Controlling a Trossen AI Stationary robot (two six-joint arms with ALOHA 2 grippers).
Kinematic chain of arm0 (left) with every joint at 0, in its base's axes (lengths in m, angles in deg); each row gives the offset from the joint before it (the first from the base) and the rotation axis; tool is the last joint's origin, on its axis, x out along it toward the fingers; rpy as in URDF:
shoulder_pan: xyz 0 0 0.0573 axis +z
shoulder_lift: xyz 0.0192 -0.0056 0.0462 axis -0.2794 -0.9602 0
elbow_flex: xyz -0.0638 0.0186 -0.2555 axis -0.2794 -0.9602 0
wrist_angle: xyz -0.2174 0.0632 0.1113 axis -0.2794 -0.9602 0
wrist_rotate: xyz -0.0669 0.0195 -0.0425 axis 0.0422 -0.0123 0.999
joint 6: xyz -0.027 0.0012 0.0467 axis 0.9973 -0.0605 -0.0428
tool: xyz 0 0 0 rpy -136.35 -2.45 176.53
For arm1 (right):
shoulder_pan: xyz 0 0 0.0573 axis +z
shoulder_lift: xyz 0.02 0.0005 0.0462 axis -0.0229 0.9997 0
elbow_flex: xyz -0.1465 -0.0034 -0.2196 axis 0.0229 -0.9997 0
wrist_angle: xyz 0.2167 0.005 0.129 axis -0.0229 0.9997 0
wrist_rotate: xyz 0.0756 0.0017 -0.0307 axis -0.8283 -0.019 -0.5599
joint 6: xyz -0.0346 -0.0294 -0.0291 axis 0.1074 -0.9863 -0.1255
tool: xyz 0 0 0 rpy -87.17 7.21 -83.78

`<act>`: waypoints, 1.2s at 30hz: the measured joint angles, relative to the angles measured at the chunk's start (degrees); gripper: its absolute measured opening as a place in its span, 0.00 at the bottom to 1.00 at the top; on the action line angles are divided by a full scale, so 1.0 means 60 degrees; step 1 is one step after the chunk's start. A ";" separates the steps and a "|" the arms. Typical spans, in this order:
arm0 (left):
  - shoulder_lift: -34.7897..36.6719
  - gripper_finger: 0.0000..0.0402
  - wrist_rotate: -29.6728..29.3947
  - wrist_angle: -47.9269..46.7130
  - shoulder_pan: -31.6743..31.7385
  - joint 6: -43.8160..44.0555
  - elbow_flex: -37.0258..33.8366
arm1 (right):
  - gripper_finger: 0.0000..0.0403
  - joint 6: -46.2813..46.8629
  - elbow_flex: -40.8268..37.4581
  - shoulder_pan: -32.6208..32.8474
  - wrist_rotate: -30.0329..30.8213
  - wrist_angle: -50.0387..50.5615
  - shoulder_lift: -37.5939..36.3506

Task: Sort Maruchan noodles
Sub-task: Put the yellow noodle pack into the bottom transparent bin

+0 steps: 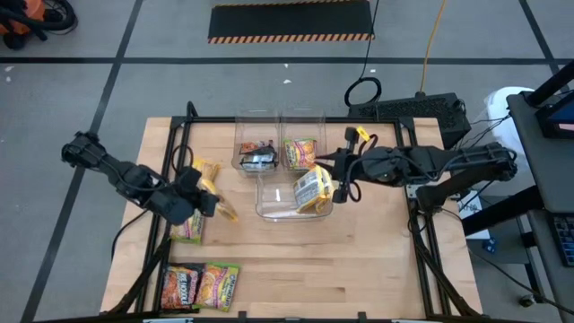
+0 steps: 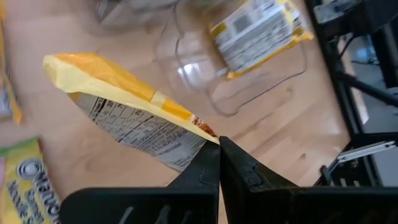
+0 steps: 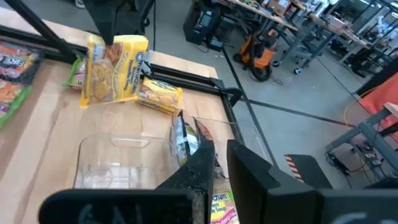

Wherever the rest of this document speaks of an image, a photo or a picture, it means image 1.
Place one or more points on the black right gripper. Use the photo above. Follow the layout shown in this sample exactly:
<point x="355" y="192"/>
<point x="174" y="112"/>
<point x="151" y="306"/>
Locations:
<point x="359" y="166"/>

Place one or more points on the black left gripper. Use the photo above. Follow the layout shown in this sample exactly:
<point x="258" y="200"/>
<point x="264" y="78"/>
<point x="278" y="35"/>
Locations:
<point x="177" y="206"/>

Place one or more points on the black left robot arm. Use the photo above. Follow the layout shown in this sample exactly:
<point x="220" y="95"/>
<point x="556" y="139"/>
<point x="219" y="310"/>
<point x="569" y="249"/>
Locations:
<point x="116" y="168"/>

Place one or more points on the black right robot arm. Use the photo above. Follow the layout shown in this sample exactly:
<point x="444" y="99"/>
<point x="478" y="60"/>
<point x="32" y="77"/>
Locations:
<point x="448" y="161"/>

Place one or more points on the wide clear plastic bin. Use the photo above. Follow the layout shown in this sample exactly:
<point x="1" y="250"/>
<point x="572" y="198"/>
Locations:
<point x="278" y="206"/>

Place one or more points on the black hazard-striped floor mat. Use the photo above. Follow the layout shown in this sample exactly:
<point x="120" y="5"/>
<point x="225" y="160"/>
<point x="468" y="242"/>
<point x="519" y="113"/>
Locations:
<point x="291" y="20"/>

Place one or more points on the white paper sheet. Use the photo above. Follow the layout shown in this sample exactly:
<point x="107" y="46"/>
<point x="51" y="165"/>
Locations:
<point x="471" y="210"/>

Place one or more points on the white plastic bag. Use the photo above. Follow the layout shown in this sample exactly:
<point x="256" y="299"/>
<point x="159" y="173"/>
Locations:
<point x="507" y="130"/>

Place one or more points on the small blue box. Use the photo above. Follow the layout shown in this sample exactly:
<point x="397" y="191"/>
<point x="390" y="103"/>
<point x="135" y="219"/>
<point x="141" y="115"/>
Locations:
<point x="489" y="246"/>

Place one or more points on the grey desk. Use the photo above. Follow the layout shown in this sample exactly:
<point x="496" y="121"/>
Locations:
<point x="551" y="170"/>

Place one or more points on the black monitor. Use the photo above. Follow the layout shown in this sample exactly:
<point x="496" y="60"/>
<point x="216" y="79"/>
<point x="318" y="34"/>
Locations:
<point x="560" y="116"/>

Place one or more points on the black caster wheel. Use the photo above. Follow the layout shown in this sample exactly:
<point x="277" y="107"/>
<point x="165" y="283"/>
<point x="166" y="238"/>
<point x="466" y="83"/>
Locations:
<point x="526" y="300"/>

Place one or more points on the black keyboard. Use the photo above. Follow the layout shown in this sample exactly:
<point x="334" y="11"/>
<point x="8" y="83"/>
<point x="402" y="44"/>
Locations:
<point x="565" y="240"/>

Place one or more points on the orange shop vacuum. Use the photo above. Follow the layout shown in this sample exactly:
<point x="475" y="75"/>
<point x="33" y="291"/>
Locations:
<point x="31" y="9"/>

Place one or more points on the black aluminium table frame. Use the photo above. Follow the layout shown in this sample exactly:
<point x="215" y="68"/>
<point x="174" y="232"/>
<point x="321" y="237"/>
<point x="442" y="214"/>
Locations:
<point x="385" y="120"/>

